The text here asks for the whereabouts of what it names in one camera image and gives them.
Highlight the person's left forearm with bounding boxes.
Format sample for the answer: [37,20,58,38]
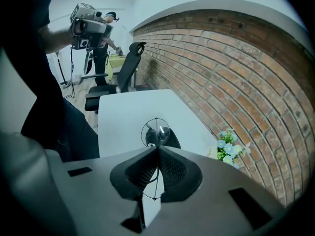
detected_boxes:
[39,25,75,55]

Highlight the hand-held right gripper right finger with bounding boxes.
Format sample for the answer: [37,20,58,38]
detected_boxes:
[157,145,203,203]

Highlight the potted artificial flowers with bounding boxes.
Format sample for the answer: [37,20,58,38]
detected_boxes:
[205,128,252,170]

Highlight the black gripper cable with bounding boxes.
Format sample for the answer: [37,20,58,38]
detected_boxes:
[70,48,75,98]

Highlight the person's black shirt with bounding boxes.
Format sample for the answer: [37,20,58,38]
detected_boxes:
[0,0,65,137]

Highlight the black office chair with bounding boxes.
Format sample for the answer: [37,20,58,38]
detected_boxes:
[84,41,147,112]

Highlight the yellow-green cloth table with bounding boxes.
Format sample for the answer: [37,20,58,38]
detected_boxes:
[105,54,126,81]

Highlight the person's dark trousers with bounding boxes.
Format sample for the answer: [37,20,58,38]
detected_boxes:
[21,98,100,162]

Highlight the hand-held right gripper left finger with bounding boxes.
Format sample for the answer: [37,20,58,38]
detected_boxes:
[110,146,158,201]

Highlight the black floor stand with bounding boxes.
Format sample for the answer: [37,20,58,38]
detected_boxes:
[57,50,72,89]

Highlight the person's left hand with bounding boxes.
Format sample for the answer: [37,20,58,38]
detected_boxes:
[74,20,86,35]

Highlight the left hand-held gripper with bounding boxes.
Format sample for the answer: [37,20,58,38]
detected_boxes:
[69,2,114,52]

